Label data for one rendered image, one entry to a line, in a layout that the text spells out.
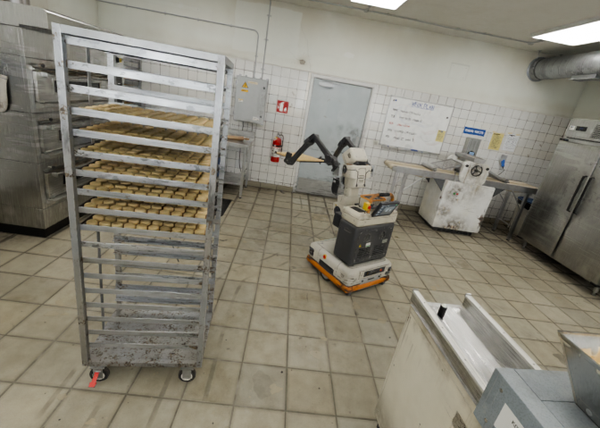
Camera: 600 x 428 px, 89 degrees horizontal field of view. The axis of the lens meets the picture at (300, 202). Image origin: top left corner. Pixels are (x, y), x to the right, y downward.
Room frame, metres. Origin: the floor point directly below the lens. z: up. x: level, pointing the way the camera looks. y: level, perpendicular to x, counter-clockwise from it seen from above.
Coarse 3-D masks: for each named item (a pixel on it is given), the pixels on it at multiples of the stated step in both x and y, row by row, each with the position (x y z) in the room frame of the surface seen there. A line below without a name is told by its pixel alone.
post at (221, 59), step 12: (216, 84) 1.36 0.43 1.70; (216, 96) 1.36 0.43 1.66; (216, 108) 1.36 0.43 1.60; (216, 120) 1.37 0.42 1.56; (216, 132) 1.37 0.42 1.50; (216, 144) 1.37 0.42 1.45; (216, 156) 1.37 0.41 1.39; (216, 168) 1.37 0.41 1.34; (204, 252) 1.36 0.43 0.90; (204, 264) 1.36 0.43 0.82; (204, 276) 1.37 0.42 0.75; (204, 288) 1.37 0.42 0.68; (204, 300) 1.37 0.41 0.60; (204, 312) 1.37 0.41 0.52; (204, 324) 1.38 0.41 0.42
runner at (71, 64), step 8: (72, 64) 1.29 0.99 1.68; (80, 64) 1.29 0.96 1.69; (88, 64) 1.30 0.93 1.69; (96, 72) 1.30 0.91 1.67; (104, 72) 1.31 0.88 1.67; (112, 72) 1.32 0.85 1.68; (120, 72) 1.32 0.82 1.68; (128, 72) 1.33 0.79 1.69; (136, 72) 1.33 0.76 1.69; (144, 80) 1.34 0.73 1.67; (152, 80) 1.34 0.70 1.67; (160, 80) 1.35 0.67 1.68; (168, 80) 1.36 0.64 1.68; (176, 80) 1.36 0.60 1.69; (184, 80) 1.37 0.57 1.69; (192, 88) 1.37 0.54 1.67; (200, 88) 1.38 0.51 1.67; (208, 88) 1.39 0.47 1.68
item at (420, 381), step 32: (416, 320) 1.23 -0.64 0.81; (448, 320) 1.24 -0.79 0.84; (416, 352) 1.15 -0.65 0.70; (480, 352) 1.05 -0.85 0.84; (384, 384) 1.30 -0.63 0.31; (416, 384) 1.08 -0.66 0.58; (448, 384) 0.92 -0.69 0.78; (384, 416) 1.21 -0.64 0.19; (416, 416) 1.01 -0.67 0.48; (448, 416) 0.87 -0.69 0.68
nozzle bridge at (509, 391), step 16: (496, 368) 0.60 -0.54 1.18; (496, 384) 0.58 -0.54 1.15; (512, 384) 0.56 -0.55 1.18; (528, 384) 0.57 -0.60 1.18; (544, 384) 0.58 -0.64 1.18; (560, 384) 0.58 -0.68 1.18; (480, 400) 0.60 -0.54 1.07; (496, 400) 0.57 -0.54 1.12; (512, 400) 0.53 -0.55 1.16; (528, 400) 0.52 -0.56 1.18; (544, 400) 0.53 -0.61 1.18; (560, 400) 0.54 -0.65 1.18; (480, 416) 0.58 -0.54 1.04; (496, 416) 0.55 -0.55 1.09; (512, 416) 0.52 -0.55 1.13; (528, 416) 0.49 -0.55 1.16; (544, 416) 0.49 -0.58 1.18; (560, 416) 0.49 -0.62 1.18; (576, 416) 0.50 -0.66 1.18
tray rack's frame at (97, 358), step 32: (64, 32) 1.26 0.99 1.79; (96, 32) 1.28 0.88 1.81; (64, 64) 1.26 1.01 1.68; (64, 96) 1.25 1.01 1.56; (64, 128) 1.25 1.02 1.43; (64, 160) 1.25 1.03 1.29; (96, 352) 1.32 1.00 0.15; (128, 352) 1.36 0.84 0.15; (160, 352) 1.40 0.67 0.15; (192, 352) 1.44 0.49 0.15
